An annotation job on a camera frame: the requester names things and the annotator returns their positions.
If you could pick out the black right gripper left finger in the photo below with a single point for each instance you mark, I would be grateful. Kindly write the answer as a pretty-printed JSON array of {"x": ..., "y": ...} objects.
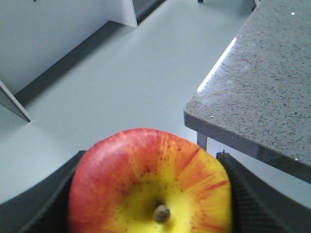
[{"x": 42, "y": 208}]

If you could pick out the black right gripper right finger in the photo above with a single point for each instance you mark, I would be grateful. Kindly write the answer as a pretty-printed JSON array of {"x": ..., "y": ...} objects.
[{"x": 258, "y": 207}]

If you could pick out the red yellow apple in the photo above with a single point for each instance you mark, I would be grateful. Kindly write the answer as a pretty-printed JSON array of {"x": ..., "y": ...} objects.
[{"x": 149, "y": 181}]

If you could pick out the grey kitchen island cabinet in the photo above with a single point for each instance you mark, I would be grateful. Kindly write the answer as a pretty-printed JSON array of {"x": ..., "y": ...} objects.
[{"x": 36, "y": 34}]

